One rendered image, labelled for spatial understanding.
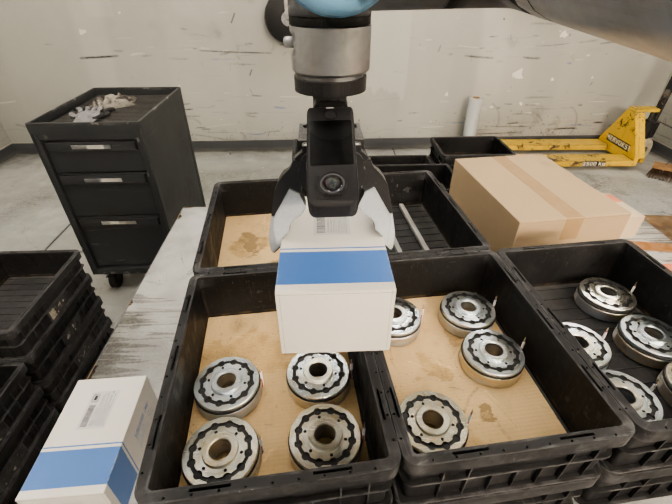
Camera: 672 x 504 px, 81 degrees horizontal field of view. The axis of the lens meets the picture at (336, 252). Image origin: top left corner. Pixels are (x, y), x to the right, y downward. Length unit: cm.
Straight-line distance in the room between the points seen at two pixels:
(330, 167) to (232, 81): 348
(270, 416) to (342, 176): 43
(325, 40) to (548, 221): 82
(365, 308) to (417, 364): 34
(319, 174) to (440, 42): 352
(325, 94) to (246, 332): 52
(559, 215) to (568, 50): 325
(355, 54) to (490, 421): 55
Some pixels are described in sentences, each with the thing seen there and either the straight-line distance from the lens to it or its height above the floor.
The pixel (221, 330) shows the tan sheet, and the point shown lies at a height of 83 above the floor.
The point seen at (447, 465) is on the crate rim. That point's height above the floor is 92.
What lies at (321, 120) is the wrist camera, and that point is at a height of 128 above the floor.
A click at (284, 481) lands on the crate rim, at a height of 93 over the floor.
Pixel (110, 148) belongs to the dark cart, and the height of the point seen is 79.
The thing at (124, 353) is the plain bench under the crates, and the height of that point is 70.
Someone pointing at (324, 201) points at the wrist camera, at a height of 123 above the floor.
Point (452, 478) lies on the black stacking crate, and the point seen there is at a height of 87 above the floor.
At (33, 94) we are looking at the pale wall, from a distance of 451.
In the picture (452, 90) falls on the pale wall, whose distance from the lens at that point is 396.
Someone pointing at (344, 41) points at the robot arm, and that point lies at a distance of 38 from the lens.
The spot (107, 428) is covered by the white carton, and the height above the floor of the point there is 79.
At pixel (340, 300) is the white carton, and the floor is 112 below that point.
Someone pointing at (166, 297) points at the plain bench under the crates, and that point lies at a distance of 112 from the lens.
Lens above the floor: 139
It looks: 35 degrees down
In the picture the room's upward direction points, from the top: straight up
